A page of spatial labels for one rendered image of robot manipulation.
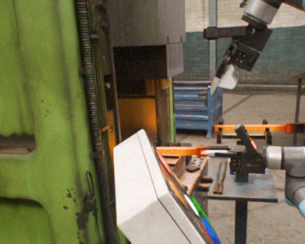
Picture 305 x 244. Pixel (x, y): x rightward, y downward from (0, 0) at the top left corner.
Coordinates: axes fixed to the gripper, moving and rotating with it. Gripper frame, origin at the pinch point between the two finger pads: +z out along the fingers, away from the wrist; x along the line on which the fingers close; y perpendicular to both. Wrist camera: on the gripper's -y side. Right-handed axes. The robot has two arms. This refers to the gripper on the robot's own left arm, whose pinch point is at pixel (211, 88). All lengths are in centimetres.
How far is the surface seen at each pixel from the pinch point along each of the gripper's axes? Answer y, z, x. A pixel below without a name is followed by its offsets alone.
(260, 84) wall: 45, 97, 790
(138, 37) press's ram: -24.0, -3.5, -3.3
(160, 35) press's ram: -18.5, -6.7, -3.2
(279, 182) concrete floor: 84, 97, 232
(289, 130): 35, 14, 66
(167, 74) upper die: -13.6, 2.6, 1.8
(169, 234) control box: 8, 8, -59
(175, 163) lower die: 0.0, 29.1, 7.1
